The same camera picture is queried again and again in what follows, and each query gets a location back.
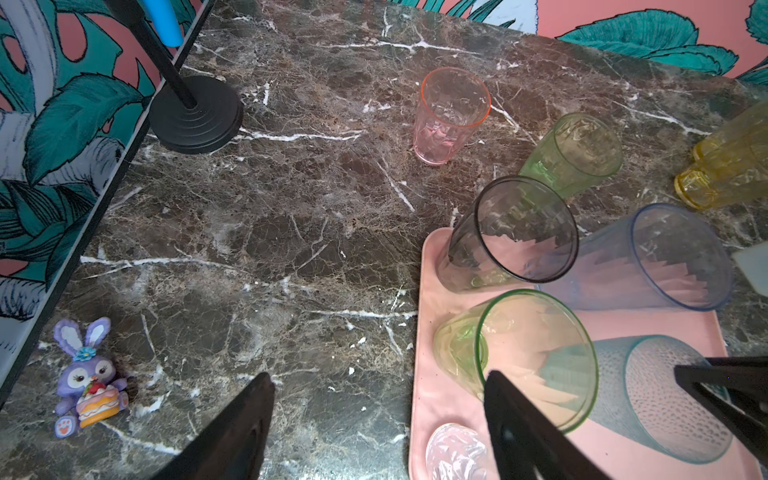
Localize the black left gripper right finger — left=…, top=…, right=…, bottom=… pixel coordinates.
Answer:
left=483, top=370, right=608, bottom=480

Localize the black microphone stand base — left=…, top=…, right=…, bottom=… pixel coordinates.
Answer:
left=103, top=0, right=245, bottom=155

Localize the tall blue glass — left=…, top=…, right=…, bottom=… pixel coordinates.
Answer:
left=538, top=203, right=733, bottom=312

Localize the tall yellow glass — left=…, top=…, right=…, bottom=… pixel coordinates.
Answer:
left=692, top=101, right=767, bottom=162

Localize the short pink glass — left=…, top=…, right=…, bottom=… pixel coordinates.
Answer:
left=413, top=67, right=492, bottom=166

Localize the short yellow glass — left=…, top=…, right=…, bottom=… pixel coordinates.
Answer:
left=674, top=127, right=767, bottom=210

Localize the tall green glass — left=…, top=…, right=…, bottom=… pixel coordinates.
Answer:
left=433, top=289, right=599, bottom=433

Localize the frosted teal cup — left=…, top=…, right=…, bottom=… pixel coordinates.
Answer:
left=589, top=335, right=733, bottom=464

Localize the tall smoky grey glass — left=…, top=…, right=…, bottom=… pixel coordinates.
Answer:
left=436, top=175, right=579, bottom=293

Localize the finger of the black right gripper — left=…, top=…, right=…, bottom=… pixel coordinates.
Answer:
left=674, top=357, right=767, bottom=465

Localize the blue toy microphone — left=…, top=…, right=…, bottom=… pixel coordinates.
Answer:
left=141, top=0, right=183, bottom=48

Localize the purple bunny toy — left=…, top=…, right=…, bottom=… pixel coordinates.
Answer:
left=54, top=317, right=129, bottom=439

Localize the tall clear glass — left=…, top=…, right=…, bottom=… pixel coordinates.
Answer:
left=426, top=423, right=488, bottom=479

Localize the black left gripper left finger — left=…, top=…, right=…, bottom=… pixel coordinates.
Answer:
left=154, top=372, right=276, bottom=479

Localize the short green glass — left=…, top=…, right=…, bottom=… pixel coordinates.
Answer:
left=519, top=113, right=623, bottom=199

